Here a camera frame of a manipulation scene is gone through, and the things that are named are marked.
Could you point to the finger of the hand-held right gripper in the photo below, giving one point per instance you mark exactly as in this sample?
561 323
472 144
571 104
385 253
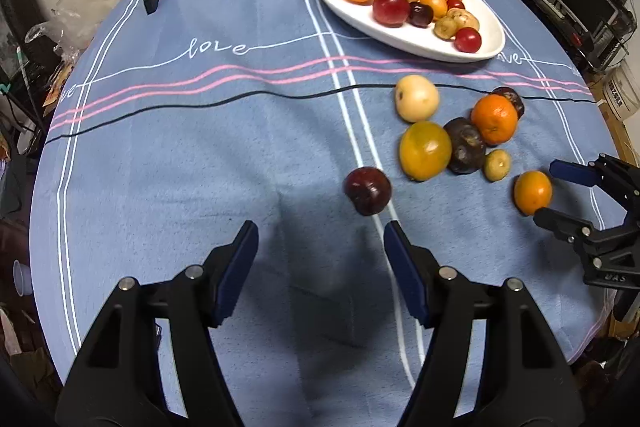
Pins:
572 172
560 222

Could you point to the yellow-green round fruit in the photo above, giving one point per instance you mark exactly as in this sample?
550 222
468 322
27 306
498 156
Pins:
425 150

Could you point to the white plastic cup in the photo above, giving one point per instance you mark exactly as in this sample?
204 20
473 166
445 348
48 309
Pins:
22 279

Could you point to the dark red plum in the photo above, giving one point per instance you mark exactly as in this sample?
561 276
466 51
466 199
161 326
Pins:
367 190
421 14

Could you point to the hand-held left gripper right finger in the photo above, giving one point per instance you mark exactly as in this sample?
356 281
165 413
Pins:
406 279

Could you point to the clear plastic bag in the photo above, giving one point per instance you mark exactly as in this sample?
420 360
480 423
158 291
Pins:
55 27

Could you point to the red tomato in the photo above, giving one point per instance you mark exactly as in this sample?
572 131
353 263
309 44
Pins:
468 40

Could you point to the yellow-orange round fruit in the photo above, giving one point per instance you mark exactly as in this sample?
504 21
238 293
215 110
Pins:
533 192

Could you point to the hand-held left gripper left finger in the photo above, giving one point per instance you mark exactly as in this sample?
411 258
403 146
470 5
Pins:
237 274

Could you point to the white plastic bucket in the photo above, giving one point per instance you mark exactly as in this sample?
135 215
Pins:
622 92

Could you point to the pale yellow round fruit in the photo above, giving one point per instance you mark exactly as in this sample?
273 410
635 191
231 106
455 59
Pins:
417 98

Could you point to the blue striped tablecloth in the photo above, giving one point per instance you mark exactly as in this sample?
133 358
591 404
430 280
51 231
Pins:
200 157

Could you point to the small red fruit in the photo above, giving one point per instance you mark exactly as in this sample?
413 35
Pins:
455 3

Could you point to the large dark purple fruit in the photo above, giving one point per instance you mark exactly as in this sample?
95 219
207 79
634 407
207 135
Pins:
465 145

